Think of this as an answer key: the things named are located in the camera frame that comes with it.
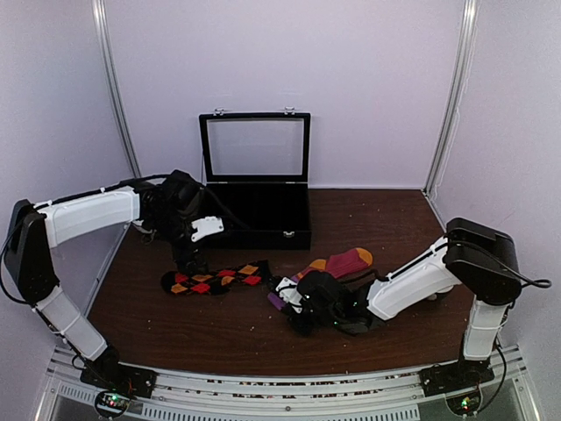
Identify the left aluminium frame post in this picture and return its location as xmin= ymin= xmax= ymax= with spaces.
xmin=91 ymin=0 xmax=142 ymax=177

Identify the front aluminium rail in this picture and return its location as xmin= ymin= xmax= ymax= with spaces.
xmin=32 ymin=346 xmax=543 ymax=420

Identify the maroon purple striped sock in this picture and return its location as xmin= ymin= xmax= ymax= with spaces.
xmin=288 ymin=247 xmax=373 ymax=285

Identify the aluminium frame post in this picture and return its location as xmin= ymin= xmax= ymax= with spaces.
xmin=423 ymin=0 xmax=479 ymax=199
xmin=91 ymin=0 xmax=142 ymax=177

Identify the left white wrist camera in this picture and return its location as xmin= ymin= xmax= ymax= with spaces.
xmin=190 ymin=216 xmax=224 ymax=243

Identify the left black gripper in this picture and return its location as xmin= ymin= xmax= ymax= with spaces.
xmin=146 ymin=209 xmax=209 ymax=275

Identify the black red orange argyle sock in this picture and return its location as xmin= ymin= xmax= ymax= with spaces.
xmin=160 ymin=260 xmax=271 ymax=296

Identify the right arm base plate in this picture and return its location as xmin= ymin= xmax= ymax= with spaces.
xmin=418 ymin=361 xmax=494 ymax=396

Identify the white and navy bowl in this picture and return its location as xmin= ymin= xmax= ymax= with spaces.
xmin=426 ymin=288 xmax=453 ymax=302

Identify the black display box with lid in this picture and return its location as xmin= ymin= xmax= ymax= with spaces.
xmin=198 ymin=111 xmax=312 ymax=251

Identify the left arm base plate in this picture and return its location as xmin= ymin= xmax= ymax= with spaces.
xmin=80 ymin=364 xmax=157 ymax=398

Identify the right aluminium frame post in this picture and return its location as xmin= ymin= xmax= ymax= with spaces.
xmin=423 ymin=0 xmax=479 ymax=199

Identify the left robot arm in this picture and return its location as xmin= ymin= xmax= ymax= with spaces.
xmin=1 ymin=170 xmax=224 ymax=389

